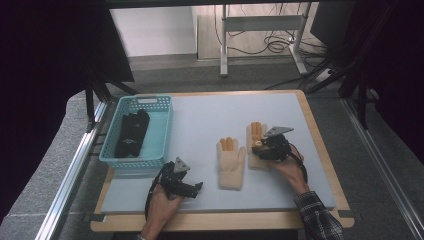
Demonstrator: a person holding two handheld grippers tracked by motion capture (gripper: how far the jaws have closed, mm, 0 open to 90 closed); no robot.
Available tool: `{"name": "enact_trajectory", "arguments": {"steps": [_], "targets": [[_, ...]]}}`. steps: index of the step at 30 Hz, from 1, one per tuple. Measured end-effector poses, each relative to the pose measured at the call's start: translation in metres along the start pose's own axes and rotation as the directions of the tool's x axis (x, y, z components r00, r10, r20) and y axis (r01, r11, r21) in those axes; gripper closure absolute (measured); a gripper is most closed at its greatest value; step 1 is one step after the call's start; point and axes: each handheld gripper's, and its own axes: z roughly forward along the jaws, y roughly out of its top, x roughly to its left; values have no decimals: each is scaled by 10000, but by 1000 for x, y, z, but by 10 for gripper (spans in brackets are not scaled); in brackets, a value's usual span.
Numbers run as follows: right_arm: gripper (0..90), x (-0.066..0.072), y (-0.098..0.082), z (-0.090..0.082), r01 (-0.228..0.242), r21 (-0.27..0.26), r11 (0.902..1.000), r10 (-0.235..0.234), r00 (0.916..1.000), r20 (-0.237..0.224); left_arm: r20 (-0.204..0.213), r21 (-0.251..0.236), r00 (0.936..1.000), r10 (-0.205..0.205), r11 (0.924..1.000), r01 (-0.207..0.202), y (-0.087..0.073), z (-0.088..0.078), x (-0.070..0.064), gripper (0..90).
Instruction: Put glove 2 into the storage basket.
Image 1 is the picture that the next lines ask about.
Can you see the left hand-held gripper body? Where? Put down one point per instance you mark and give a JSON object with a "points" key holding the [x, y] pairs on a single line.
{"points": [[175, 181]]}

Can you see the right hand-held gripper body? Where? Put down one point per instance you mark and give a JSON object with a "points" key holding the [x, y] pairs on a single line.
{"points": [[276, 146]]}

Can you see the beige knitted glove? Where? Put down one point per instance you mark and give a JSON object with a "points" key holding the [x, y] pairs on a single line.
{"points": [[230, 166], [256, 163]]}

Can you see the teal plastic basket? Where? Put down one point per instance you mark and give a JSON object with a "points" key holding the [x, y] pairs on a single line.
{"points": [[160, 140]]}

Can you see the black glove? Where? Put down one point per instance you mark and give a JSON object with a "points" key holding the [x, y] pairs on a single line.
{"points": [[126, 146], [136, 123]]}

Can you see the person's right hand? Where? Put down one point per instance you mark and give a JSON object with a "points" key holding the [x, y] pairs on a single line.
{"points": [[291, 170]]}

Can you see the person's left hand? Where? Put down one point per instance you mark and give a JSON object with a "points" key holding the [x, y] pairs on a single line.
{"points": [[163, 210]]}

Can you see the light grey table mat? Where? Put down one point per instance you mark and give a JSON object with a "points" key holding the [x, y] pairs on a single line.
{"points": [[200, 116]]}

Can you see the white power strip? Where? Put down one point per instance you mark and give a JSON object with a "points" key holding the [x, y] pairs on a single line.
{"points": [[324, 75]]}

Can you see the black tripod stand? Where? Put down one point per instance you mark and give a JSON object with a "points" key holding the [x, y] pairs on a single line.
{"points": [[361, 86], [91, 100]]}

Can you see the black curtain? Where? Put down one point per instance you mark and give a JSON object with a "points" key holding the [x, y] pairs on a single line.
{"points": [[40, 83], [396, 66]]}

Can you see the white board panel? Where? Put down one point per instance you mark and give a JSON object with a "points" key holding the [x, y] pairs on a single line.
{"points": [[153, 30]]}

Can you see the aluminium frame rail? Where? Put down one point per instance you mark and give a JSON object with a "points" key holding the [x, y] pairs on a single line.
{"points": [[380, 166], [71, 166]]}

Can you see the white metal desk frame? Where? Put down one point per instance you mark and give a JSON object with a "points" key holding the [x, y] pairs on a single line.
{"points": [[263, 23]]}

